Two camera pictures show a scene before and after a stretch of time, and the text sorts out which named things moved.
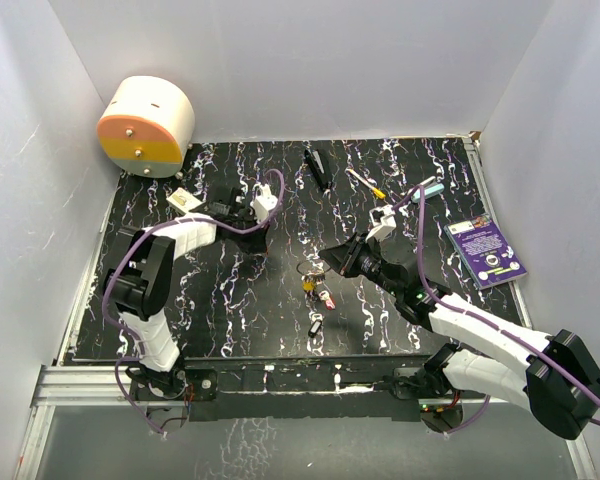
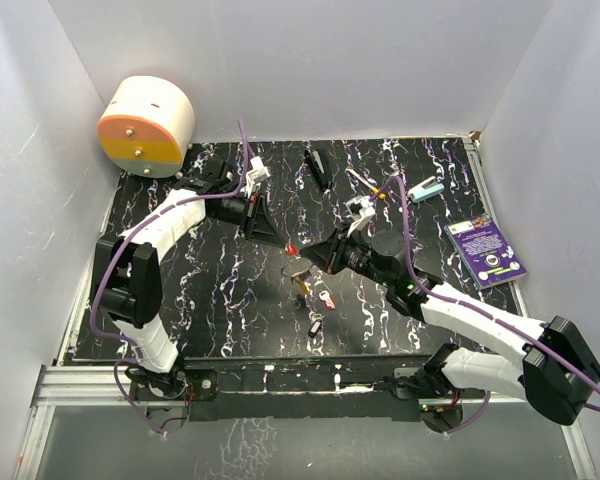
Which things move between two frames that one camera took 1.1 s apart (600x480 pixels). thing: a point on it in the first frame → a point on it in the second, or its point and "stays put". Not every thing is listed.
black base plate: [290, 392] stays put
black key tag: [315, 327] stays put
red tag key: [324, 296] stays put
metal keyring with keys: [313, 275] → [299, 270]
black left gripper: [256, 244] → [264, 230]
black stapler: [318, 164] stays put
